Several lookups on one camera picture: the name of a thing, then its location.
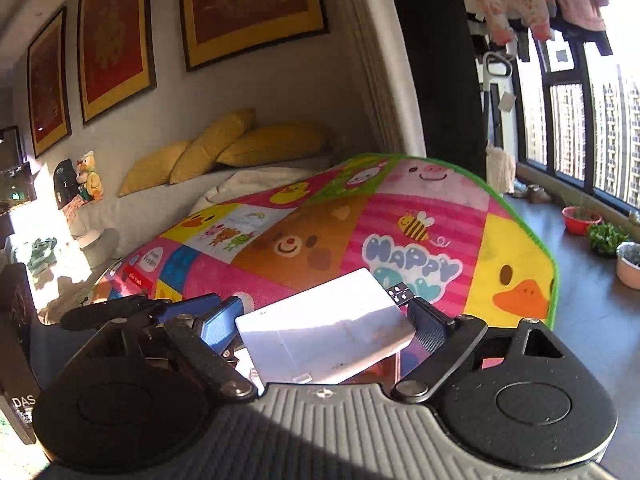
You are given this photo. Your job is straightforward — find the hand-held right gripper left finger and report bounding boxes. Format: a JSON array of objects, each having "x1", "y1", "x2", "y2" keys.
[{"x1": 75, "y1": 296, "x2": 258, "y2": 403}]

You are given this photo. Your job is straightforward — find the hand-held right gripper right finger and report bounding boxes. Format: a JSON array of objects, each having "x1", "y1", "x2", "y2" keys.
[{"x1": 391, "y1": 298, "x2": 568, "y2": 402}]

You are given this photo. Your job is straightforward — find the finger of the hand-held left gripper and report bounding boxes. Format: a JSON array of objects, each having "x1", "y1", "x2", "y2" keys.
[
  {"x1": 152, "y1": 293, "x2": 223, "y2": 325},
  {"x1": 60, "y1": 295, "x2": 171, "y2": 332}
]

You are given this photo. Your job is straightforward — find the white power adapter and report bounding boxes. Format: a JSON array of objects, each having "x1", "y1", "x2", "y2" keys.
[{"x1": 234, "y1": 267, "x2": 417, "y2": 386}]

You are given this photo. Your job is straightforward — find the green cloth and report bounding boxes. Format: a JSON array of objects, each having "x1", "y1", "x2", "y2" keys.
[{"x1": 27, "y1": 237, "x2": 61, "y2": 278}]

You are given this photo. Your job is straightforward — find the colourful cartoon play mat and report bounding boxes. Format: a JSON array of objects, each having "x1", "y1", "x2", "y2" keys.
[{"x1": 80, "y1": 152, "x2": 558, "y2": 361}]

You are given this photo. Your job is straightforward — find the black bag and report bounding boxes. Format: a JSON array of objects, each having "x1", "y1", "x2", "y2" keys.
[{"x1": 53, "y1": 158, "x2": 81, "y2": 211}]

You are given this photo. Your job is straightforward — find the yellow plush toy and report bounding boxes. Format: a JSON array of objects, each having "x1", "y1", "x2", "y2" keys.
[{"x1": 75, "y1": 150, "x2": 104, "y2": 204}]

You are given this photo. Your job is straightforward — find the yellow cushion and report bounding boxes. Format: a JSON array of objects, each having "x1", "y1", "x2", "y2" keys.
[
  {"x1": 216, "y1": 122, "x2": 333, "y2": 168},
  {"x1": 118, "y1": 140, "x2": 193, "y2": 197},
  {"x1": 170, "y1": 108, "x2": 257, "y2": 184}
]

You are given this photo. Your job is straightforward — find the white blanket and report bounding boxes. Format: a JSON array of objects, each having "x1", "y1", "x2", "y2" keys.
[{"x1": 187, "y1": 162, "x2": 331, "y2": 216}]

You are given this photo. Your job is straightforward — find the pair of shoes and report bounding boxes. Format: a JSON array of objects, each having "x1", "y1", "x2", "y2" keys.
[{"x1": 512, "y1": 182, "x2": 553, "y2": 205}]

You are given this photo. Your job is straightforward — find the white mop head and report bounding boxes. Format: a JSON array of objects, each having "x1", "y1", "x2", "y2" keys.
[{"x1": 485, "y1": 142, "x2": 517, "y2": 195}]

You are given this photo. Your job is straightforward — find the red flower pot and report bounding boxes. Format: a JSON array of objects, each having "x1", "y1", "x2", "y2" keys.
[{"x1": 562, "y1": 205, "x2": 603, "y2": 236}]

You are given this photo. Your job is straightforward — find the green potted plant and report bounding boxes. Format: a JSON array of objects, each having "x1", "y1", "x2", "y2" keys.
[{"x1": 587, "y1": 222, "x2": 631, "y2": 258}]

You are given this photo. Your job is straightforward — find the white flower pot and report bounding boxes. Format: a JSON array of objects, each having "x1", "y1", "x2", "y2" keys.
[{"x1": 616, "y1": 241, "x2": 640, "y2": 291}]

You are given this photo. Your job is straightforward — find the white curtain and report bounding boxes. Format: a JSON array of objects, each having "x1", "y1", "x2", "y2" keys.
[{"x1": 345, "y1": 0, "x2": 426, "y2": 158}]

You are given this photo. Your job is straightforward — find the black window frame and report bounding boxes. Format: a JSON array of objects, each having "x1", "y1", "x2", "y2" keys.
[{"x1": 515, "y1": 35, "x2": 640, "y2": 216}]

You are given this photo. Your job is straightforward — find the white vacuum handle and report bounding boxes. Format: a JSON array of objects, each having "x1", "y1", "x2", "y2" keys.
[{"x1": 480, "y1": 52, "x2": 516, "y2": 106}]

